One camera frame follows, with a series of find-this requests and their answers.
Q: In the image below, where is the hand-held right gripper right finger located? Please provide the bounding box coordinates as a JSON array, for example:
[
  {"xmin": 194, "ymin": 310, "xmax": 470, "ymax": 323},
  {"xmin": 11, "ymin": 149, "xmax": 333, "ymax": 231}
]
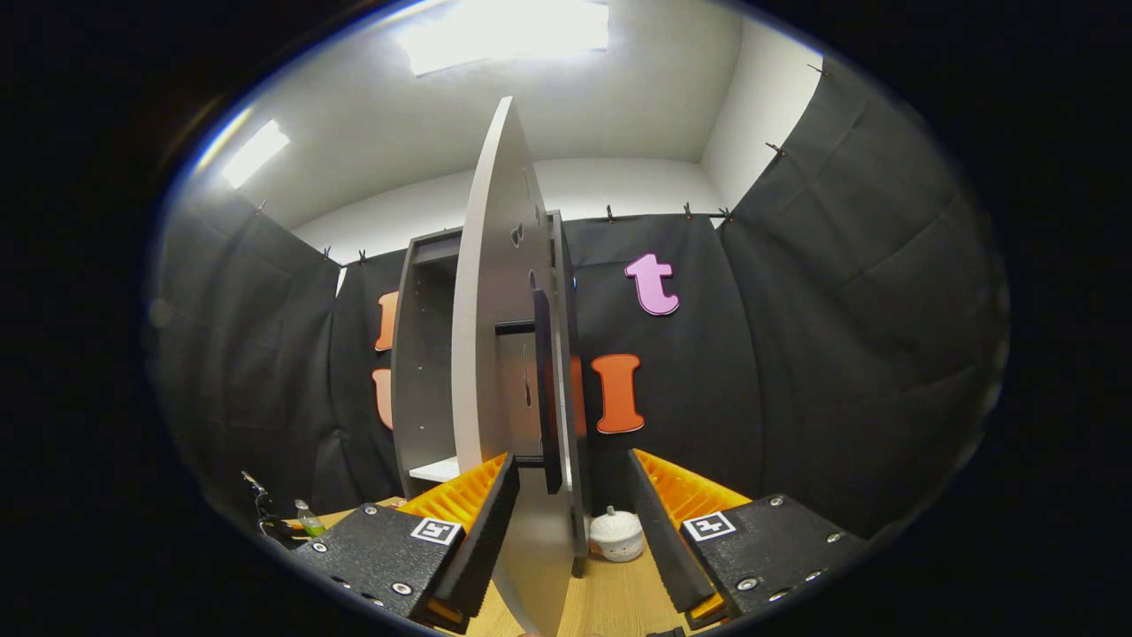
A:
[{"xmin": 626, "ymin": 448, "xmax": 872, "ymax": 631}]

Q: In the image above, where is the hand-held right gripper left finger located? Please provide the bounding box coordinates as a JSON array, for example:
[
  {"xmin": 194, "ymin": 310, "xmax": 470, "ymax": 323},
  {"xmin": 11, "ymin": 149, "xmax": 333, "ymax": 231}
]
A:
[{"xmin": 292, "ymin": 451, "xmax": 523, "ymax": 633}]

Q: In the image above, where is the black cabinet door handle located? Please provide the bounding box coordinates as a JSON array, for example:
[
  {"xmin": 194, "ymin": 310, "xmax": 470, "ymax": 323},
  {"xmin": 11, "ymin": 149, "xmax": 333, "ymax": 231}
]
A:
[{"xmin": 493, "ymin": 290, "xmax": 564, "ymax": 496}]

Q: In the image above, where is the dark grey cabinet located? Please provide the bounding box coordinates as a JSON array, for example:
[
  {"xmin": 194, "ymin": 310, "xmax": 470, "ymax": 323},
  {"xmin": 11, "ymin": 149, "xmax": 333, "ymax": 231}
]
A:
[{"xmin": 392, "ymin": 211, "xmax": 592, "ymax": 580}]

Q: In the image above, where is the beige cabinet door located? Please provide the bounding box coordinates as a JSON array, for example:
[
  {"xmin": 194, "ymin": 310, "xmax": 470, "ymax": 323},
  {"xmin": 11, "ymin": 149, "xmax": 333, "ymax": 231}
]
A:
[{"xmin": 451, "ymin": 96, "xmax": 577, "ymax": 637}]

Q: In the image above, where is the white lidded jar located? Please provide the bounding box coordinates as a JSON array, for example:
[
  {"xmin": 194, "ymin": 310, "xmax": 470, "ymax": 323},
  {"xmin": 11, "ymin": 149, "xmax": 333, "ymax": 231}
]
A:
[{"xmin": 588, "ymin": 506, "xmax": 646, "ymax": 564}]

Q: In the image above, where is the black backdrop cloth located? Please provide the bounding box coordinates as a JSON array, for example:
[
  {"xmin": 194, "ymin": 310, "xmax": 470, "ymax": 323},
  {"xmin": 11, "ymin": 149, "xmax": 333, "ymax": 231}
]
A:
[{"xmin": 146, "ymin": 53, "xmax": 1009, "ymax": 541}]

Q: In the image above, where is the narrow ceiling light panel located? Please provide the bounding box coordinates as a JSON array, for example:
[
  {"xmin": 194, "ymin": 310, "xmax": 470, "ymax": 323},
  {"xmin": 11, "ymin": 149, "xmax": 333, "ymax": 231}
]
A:
[{"xmin": 219, "ymin": 119, "xmax": 291, "ymax": 189}]

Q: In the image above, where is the large ceiling light panel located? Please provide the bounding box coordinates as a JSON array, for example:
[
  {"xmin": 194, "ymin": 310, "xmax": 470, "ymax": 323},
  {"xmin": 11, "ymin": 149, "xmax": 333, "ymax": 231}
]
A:
[{"xmin": 398, "ymin": 0, "xmax": 611, "ymax": 76}]

